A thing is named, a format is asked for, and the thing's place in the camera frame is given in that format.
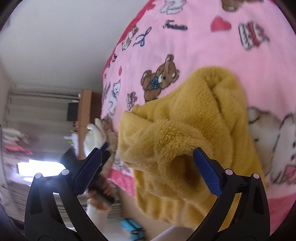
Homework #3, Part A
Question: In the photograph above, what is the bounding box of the mustard yellow fleece garment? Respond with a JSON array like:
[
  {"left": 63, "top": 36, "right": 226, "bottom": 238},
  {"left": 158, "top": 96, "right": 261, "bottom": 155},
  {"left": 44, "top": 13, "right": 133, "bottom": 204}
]
[{"left": 118, "top": 67, "right": 263, "bottom": 229}]

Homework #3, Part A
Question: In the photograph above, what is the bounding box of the white sleeve forearm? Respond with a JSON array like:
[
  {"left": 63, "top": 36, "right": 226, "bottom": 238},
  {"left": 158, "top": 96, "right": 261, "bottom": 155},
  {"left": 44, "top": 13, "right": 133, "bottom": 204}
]
[{"left": 86, "top": 198, "right": 110, "bottom": 234}]

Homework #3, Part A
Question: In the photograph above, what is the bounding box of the person's left hand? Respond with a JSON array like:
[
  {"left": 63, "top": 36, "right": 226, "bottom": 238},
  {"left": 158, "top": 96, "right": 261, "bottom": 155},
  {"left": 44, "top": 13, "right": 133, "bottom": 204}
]
[{"left": 88, "top": 176, "right": 113, "bottom": 211}]

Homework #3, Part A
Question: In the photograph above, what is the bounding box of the white plush toy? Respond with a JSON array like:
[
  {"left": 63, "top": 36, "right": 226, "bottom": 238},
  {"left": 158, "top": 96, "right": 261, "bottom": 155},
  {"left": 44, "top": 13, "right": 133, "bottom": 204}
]
[{"left": 83, "top": 118, "right": 106, "bottom": 157}]

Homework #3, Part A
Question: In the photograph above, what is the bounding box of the brown teddy bear plush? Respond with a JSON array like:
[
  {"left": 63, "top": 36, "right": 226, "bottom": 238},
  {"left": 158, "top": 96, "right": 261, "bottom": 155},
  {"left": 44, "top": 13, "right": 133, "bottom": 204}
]
[{"left": 101, "top": 115, "right": 118, "bottom": 177}]

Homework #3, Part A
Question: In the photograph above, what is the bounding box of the blue box on floor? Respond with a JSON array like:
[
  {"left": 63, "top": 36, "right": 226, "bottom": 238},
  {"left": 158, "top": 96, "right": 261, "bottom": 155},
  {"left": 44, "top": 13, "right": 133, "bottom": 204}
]
[{"left": 120, "top": 218, "right": 146, "bottom": 240}]

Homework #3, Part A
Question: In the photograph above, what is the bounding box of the black speaker box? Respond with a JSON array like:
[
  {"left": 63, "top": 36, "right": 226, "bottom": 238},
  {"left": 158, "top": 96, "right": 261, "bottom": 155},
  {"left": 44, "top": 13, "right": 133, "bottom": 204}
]
[{"left": 67, "top": 102, "right": 79, "bottom": 122}]

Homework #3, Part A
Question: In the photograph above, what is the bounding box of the wooden cabinet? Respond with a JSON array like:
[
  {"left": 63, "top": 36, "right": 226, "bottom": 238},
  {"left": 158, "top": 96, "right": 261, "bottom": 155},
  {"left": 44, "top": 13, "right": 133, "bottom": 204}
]
[{"left": 76, "top": 89, "right": 102, "bottom": 160}]

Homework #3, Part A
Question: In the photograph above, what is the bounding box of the pink cartoon print blanket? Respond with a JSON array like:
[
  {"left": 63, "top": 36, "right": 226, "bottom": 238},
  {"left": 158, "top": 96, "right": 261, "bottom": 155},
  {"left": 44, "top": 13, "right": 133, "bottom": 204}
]
[{"left": 101, "top": 1, "right": 295, "bottom": 232}]

